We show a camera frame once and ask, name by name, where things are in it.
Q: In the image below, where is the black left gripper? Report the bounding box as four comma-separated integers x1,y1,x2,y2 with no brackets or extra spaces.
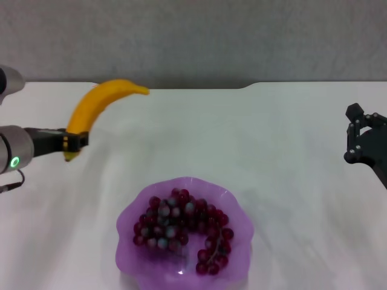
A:
24,127,89,158

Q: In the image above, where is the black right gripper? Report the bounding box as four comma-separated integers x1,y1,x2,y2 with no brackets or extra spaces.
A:
343,103,387,190

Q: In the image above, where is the yellow banana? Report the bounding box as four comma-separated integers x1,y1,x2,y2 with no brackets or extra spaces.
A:
64,79,151,163

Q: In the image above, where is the dark red grape bunch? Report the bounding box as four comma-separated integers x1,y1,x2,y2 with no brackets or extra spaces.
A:
132,187,235,276

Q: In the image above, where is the purple wavy-edged plastic plate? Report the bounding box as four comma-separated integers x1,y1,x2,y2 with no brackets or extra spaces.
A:
115,176,255,290

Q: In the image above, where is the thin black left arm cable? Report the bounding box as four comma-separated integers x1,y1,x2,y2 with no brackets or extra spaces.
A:
0,169,26,195

